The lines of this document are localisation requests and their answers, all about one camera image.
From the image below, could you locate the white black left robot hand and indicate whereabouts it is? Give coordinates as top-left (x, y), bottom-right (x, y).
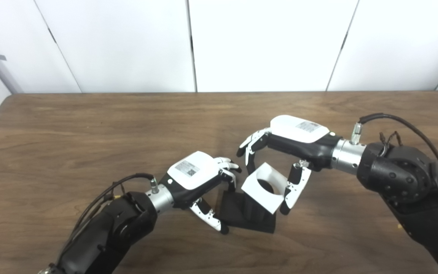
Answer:
top-left (158, 151), bottom-right (242, 235)

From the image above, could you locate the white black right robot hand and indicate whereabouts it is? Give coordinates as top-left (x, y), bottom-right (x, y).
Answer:
top-left (236, 115), bottom-right (343, 215)

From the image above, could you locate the white square piece with hole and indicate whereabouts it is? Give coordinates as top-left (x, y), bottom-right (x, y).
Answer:
top-left (241, 162), bottom-right (288, 214)

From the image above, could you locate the black peg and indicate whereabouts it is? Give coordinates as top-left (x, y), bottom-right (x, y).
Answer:
top-left (219, 179), bottom-right (277, 233)

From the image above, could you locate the thin brown left arm wire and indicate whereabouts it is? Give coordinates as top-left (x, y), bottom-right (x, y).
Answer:
top-left (105, 182), bottom-right (128, 202)

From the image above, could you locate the thin brown arm wire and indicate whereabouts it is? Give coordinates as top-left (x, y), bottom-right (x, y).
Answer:
top-left (379, 131), bottom-right (403, 156)
top-left (105, 182), bottom-right (128, 202)

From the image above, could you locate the thin brown right arm wire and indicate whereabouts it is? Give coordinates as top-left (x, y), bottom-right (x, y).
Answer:
top-left (379, 131), bottom-right (403, 156)

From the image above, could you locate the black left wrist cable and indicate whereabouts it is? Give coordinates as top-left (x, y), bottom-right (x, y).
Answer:
top-left (63, 173), bottom-right (161, 263)

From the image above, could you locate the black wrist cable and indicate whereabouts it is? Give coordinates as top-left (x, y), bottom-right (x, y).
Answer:
top-left (350, 113), bottom-right (438, 179)
top-left (63, 173), bottom-right (161, 263)

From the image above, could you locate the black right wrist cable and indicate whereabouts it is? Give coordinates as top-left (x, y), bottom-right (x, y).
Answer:
top-left (350, 113), bottom-right (438, 179)

